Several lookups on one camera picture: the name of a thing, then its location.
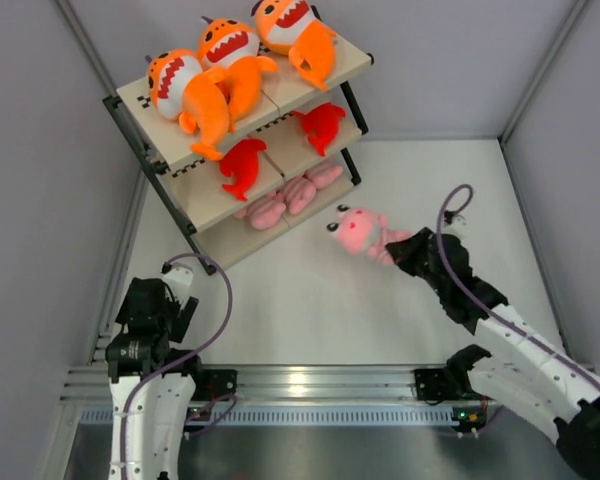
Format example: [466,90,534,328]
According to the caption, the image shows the pink striped plush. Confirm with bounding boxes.
[326,204,412,265]
[233,194,286,230]
[274,176,317,215]
[304,160,343,190]

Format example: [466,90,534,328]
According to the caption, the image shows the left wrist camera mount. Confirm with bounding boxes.
[162,264,194,307]

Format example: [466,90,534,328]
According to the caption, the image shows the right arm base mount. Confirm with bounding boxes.
[413,367,490,405]

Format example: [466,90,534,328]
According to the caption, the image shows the orange shark plush facing up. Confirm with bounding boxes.
[251,0,337,91]

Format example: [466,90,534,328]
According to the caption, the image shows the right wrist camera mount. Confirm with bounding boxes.
[441,211,467,240]

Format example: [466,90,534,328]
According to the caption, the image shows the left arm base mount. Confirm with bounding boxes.
[192,368,238,402]

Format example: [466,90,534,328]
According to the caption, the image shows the beige three-tier shelf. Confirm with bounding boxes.
[103,9,376,277]

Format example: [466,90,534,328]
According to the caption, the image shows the orange shark plush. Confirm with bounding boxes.
[197,16,278,132]

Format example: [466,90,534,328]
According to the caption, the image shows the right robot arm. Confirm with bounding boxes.
[386,228,600,479]

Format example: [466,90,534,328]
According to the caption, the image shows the orange shark plush face down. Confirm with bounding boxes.
[145,49,231,161]

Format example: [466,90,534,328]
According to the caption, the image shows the large red shark plush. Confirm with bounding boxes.
[219,138,267,202]

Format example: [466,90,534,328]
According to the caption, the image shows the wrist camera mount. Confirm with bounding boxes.
[441,211,467,240]
[162,264,194,307]

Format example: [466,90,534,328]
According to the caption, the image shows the small red shark plush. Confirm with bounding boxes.
[292,102,346,157]

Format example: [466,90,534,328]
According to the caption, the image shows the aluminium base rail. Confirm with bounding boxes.
[59,363,600,426]

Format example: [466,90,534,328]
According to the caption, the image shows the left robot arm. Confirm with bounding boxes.
[105,268,206,479]

